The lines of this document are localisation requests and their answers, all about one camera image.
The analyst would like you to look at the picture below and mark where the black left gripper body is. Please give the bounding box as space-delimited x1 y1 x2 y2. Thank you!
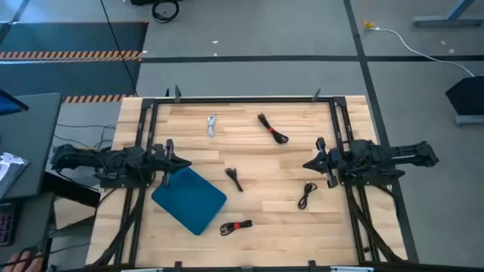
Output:
152 138 177 188

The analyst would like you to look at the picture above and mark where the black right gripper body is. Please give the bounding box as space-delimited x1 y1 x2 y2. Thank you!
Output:
315 137 343 189

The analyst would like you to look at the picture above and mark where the black looped cable without tie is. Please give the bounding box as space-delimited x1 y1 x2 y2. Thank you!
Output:
297 181 318 211

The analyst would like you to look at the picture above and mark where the blue plastic bin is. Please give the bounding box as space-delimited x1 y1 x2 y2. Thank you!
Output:
150 166 228 236

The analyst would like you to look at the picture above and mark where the long black cable red tie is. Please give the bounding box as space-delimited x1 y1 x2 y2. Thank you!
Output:
257 113 290 145

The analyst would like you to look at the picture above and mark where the small black cable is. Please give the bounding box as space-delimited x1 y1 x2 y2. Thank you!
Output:
224 167 244 193

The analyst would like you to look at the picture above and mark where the grey side desk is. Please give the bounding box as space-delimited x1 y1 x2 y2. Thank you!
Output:
0 92 64 200

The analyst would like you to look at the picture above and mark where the white printed booklet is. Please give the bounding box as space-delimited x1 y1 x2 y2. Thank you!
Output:
0 151 31 198

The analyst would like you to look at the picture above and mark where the black box on grey foot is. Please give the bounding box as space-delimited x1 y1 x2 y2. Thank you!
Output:
445 75 484 127

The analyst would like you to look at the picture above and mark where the black hazard-striped floor mat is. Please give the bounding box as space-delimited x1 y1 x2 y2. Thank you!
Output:
0 20 150 105

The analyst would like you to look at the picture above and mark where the dark keyboard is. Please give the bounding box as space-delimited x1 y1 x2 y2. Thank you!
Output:
0 202 20 247

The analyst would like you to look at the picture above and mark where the blue screen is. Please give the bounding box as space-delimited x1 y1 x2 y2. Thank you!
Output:
0 88 30 116

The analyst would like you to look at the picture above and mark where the person's hand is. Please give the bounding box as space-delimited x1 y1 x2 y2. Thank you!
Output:
2 250 45 272

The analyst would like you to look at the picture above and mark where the grey desk leg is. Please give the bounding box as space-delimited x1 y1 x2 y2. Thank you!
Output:
411 0 484 29

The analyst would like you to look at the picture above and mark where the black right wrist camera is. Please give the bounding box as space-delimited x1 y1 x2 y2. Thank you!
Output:
327 147 343 164

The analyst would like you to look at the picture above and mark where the black aluminium table frame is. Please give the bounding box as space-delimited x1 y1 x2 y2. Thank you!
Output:
90 95 410 272

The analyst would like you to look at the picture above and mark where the thin black floor cable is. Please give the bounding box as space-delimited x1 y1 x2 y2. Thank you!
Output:
99 0 138 97

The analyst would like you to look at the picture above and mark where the coiled black floor cable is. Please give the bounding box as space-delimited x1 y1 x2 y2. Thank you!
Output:
151 0 181 24

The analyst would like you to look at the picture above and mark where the white floor cable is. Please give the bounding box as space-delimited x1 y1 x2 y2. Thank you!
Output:
371 26 476 79

